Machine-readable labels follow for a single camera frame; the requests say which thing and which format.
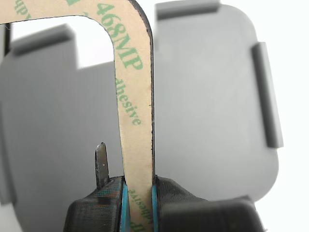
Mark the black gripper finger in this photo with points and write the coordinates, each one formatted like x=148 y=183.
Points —
x=96 y=212
x=193 y=215

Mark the tan adhesive-backed frame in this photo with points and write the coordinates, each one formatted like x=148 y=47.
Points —
x=135 y=96

